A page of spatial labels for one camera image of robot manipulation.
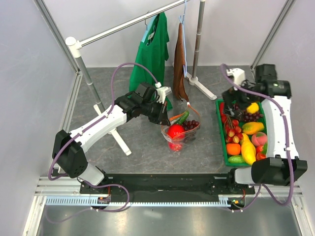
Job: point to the white cable duct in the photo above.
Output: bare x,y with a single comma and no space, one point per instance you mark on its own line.
98,202

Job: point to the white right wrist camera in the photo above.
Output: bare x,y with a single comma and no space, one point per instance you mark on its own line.
237,74

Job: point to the red tomato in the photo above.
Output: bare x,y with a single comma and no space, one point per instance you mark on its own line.
176,132

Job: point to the silver clothes rack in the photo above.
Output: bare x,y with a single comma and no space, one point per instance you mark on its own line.
75,46

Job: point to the yellow mango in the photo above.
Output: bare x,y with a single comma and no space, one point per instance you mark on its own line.
248,152

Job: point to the aluminium frame post right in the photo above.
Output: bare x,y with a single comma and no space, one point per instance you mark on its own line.
288,4

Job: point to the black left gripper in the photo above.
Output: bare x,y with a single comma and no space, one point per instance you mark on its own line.
162,117

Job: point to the clear zip top bag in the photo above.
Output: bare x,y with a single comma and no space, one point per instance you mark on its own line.
190,135

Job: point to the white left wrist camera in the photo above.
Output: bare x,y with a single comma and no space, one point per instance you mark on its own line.
162,92

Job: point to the purple grape bunch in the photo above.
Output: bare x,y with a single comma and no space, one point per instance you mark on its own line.
190,124
248,117

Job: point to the blue wire hanger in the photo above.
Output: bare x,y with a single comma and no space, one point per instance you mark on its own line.
182,21

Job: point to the pink peach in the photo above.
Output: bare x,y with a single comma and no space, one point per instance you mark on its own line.
259,139

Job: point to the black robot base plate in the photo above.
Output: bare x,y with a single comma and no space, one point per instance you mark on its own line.
168,187

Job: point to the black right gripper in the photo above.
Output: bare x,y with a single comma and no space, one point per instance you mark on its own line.
230,96

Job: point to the green chili pepper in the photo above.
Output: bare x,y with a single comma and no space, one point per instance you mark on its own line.
182,118

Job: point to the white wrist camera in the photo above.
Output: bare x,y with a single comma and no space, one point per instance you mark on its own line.
237,74
162,92

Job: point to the brown towel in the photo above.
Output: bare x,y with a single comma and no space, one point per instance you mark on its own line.
178,68

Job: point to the aluminium frame post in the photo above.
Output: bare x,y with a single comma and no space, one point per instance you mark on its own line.
288,4
56,33

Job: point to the aluminium frame post left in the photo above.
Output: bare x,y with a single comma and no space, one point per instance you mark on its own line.
56,33

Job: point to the green fruit tray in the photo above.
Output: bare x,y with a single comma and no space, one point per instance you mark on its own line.
243,139

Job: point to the red apple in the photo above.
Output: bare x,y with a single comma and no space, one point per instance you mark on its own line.
175,146

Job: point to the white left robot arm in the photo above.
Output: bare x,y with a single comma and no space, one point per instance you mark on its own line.
70,148

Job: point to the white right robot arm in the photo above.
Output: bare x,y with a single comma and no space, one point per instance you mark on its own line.
282,164

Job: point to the orange fruit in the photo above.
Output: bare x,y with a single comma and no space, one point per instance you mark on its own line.
233,149

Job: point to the light blue shirt hanger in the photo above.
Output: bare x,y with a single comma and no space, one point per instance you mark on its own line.
150,31

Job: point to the green cucumber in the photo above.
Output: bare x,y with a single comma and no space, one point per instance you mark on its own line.
236,159

